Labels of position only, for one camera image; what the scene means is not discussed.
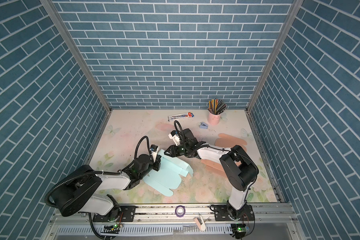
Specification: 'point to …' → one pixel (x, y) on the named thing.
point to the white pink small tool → (200, 222)
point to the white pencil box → (181, 116)
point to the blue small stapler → (203, 125)
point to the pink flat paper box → (224, 140)
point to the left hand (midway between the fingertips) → (161, 155)
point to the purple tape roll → (180, 211)
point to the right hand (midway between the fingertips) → (164, 152)
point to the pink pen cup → (213, 119)
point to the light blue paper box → (169, 177)
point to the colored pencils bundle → (217, 106)
